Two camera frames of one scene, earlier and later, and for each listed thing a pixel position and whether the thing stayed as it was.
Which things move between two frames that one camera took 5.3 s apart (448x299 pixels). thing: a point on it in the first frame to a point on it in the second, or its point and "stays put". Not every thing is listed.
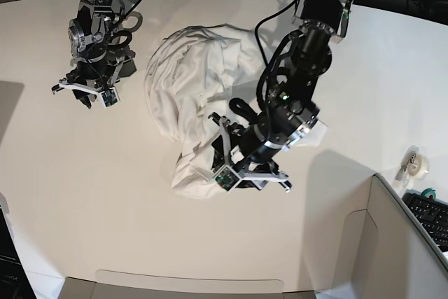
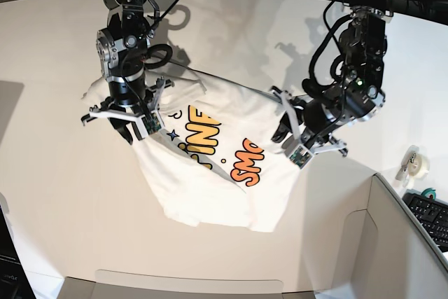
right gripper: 229,148 to 311,122
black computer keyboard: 433,213 stays put
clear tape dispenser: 413,165 stays put
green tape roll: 430,192 stays put
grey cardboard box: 393,255 stays put
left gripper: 97,75 to 146,106
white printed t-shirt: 190,75 to 223,155
